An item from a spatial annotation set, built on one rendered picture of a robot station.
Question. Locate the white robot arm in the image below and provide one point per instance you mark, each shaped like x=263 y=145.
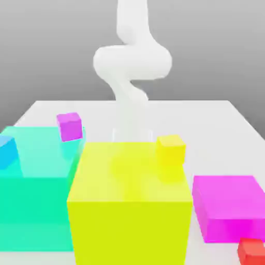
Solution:
x=132 y=60

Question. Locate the small yellow cube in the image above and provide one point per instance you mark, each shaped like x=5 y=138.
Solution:
x=170 y=151

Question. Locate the small purple cube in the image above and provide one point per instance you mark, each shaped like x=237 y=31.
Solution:
x=70 y=128

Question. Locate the small blue cube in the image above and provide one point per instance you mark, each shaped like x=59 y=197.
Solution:
x=7 y=152

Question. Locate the small red cube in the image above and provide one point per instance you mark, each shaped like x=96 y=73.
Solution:
x=252 y=252

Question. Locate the large yellow-green box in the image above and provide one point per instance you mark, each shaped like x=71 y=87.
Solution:
x=130 y=223

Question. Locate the large magenta box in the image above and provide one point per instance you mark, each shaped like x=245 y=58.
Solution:
x=229 y=198

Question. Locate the large teal box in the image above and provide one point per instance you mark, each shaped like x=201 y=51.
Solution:
x=33 y=202

